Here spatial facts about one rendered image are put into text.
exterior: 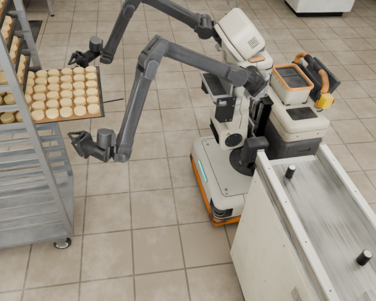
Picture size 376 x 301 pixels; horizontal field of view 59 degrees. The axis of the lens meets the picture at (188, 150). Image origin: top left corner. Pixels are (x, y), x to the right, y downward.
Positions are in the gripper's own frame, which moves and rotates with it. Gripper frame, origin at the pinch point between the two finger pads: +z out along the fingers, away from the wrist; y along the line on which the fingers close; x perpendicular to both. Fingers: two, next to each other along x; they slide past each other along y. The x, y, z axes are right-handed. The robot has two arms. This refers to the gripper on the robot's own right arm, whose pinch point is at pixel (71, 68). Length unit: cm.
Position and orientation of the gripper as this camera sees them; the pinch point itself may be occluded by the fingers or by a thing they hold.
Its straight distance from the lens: 188.4
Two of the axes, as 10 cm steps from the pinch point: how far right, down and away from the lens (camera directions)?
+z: -5.3, 6.3, -5.7
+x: 8.5, 3.7, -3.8
